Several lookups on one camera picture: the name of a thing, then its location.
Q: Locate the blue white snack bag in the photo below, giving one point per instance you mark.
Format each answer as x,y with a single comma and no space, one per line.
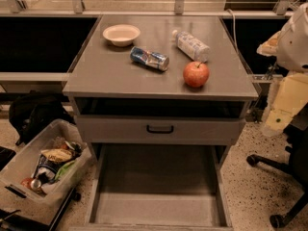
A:
46,170

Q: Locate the open grey drawer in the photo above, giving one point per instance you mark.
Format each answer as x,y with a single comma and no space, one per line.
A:
151,187

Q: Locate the crushed blue soda can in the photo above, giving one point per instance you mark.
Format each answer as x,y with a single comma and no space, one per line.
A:
149,58

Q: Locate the yellow chip bag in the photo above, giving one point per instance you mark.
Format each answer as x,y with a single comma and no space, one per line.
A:
57,155

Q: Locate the metal clamp bracket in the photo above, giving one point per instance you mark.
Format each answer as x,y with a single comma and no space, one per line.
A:
262,81

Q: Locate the clear plastic storage bin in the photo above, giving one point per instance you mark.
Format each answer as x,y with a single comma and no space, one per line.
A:
58,134

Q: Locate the closed drawer with black handle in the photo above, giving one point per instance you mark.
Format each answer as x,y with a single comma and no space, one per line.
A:
159,130

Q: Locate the clear plastic water bottle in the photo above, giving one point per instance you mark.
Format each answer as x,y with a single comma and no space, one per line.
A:
191,46

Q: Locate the black backpack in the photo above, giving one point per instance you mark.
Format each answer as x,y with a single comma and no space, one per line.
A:
31,113

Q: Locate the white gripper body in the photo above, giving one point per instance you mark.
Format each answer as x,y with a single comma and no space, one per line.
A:
294,45

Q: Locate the red soda can in bin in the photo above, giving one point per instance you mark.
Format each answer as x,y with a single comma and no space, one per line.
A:
31,183

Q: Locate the white paper bowl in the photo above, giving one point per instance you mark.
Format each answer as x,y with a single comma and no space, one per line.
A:
121,35

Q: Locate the green snack bag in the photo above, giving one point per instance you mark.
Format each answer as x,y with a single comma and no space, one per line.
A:
63,170

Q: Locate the red apple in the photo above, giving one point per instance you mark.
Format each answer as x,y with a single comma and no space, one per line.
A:
196,74

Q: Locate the grey drawer cabinet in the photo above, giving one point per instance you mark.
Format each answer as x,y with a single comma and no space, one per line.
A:
106,82

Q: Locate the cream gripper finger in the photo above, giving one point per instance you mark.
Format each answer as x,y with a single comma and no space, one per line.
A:
270,46
286,98

